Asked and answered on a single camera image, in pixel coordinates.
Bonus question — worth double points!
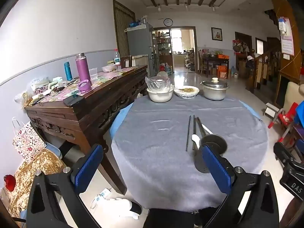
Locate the dark grey utensil holder cup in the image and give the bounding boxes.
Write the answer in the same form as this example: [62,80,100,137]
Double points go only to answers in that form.
[192,134,227,173]

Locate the dark wooden chopstick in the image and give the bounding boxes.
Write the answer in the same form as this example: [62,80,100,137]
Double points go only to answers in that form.
[185,115,191,152]
[192,115,196,151]
[196,117,206,137]

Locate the white plastic spoon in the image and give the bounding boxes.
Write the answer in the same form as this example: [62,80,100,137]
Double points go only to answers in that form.
[201,124,213,134]

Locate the white ceramic soup spoon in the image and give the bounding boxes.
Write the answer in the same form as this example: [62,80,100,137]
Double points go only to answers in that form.
[191,134,200,155]

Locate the golden patterned cloth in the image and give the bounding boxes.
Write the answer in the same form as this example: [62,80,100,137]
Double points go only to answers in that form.
[7,149,65,218]

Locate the white sneaker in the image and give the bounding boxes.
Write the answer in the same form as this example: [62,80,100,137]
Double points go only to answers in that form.
[90,188,142,220]

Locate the red child chair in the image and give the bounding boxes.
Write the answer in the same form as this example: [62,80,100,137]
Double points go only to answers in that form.
[268,102,298,143]

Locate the dark carved wooden sideboard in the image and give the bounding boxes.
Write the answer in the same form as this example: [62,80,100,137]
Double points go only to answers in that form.
[24,65,149,195]

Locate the patterned gift bag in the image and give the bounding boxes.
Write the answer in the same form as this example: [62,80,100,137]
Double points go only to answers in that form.
[12,117,46,163]

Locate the blue jacket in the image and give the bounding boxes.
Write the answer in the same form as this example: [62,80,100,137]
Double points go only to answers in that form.
[294,101,304,128]

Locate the grey fleece table cloth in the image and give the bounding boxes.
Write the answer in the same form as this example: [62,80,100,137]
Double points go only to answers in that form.
[111,95,268,211]

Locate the small white step stool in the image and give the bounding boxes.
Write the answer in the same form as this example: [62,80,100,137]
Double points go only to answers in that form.
[263,102,280,118]

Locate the black phone on sideboard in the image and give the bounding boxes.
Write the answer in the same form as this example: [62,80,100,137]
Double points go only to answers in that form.
[63,94,83,107]

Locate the aluminium pot with lid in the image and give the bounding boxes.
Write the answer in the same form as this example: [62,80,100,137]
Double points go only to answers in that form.
[200,77,229,101]

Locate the patterned plate with food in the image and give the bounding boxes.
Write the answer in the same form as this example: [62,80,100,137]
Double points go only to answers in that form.
[174,85,200,99]

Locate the purple thermos lid cup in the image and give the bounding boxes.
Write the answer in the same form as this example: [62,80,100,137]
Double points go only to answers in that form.
[77,79,92,93]

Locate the white bowl with plastic bag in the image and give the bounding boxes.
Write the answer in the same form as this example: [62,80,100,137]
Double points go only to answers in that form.
[145,76,174,103]

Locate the purple thermos bottle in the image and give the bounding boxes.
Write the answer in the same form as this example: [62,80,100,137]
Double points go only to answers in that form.
[76,53,91,82]

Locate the clear plastic cup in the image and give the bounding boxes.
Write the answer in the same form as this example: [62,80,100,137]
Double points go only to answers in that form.
[89,68,98,80]

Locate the teal water bottle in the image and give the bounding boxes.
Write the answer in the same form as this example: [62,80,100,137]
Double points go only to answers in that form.
[64,62,73,81]

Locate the dark dining table far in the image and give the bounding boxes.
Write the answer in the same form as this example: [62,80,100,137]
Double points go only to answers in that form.
[200,54,229,78]

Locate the clear bottle red cap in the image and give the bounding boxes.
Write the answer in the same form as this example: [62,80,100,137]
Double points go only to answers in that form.
[114,49,121,65]

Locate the white chest freezer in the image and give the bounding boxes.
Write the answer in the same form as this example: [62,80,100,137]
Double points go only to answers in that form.
[131,55,149,67]

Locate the grey refrigerator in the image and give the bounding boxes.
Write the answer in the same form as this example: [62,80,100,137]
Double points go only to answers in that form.
[125,23,159,76]

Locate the pink wall calendar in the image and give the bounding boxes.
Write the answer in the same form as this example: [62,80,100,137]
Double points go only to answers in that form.
[278,17,294,56]

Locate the framed wall picture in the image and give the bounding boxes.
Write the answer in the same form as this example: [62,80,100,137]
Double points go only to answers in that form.
[211,27,223,41]

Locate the round wall clock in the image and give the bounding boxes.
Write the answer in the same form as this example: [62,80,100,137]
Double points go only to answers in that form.
[163,18,173,27]

